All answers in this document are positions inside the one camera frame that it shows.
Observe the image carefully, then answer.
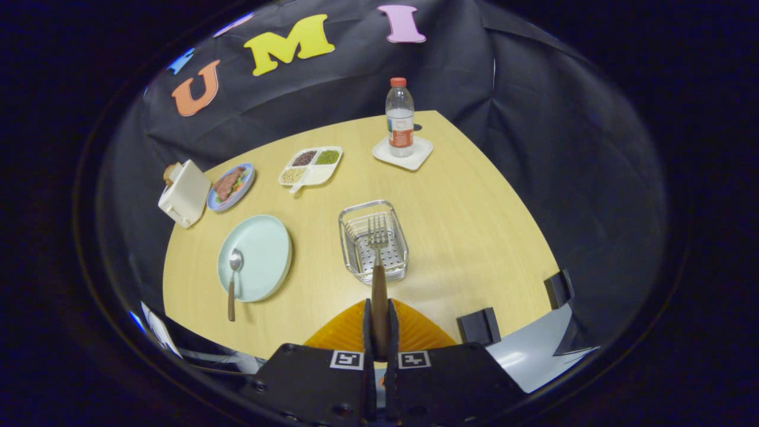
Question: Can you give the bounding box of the small blue plate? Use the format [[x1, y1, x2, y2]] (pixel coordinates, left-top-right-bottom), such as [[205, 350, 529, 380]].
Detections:
[[206, 162, 256, 213]]

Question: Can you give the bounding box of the white toaster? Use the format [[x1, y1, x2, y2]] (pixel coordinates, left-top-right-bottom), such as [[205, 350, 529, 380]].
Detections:
[[158, 160, 212, 229]]

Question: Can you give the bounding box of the black table clamp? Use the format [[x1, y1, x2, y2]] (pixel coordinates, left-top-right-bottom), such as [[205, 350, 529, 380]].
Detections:
[[544, 269, 575, 310], [457, 307, 502, 346]]

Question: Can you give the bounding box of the clear water bottle red cap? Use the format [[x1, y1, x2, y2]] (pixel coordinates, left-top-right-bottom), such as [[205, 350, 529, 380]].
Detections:
[[385, 77, 416, 158]]

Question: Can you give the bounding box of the steak with vegetables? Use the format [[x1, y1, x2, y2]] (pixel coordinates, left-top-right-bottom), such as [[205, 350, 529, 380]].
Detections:
[[212, 167, 247, 202]]

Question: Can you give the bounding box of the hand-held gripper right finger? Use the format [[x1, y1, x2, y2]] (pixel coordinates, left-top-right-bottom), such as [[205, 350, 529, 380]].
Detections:
[[385, 298, 527, 427]]

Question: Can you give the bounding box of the fork with wooden handle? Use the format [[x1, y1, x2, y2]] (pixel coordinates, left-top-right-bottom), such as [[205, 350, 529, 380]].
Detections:
[[366, 213, 390, 361]]

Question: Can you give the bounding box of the clear cutlery drain basket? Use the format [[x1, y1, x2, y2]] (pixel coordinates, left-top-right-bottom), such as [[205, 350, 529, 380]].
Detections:
[[339, 200, 410, 285]]

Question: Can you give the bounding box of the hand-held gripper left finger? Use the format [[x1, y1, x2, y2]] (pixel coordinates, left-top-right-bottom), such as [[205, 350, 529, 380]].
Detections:
[[237, 298, 378, 427]]

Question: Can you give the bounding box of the black backdrop cloth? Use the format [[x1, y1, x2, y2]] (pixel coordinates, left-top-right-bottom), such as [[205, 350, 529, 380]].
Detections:
[[98, 0, 668, 356]]

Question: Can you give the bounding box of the white square coaster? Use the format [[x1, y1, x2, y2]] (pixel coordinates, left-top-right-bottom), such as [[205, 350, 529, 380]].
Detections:
[[372, 135, 434, 172]]

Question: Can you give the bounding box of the white divided tray with beans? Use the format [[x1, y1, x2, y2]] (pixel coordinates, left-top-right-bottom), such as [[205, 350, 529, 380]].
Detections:
[[278, 146, 344, 195]]

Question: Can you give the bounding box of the spoon with wooden handle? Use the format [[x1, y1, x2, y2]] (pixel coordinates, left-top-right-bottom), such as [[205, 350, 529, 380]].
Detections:
[[227, 249, 244, 322]]

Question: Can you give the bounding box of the light green plate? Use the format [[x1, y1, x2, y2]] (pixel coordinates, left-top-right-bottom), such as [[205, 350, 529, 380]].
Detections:
[[217, 215, 293, 303]]

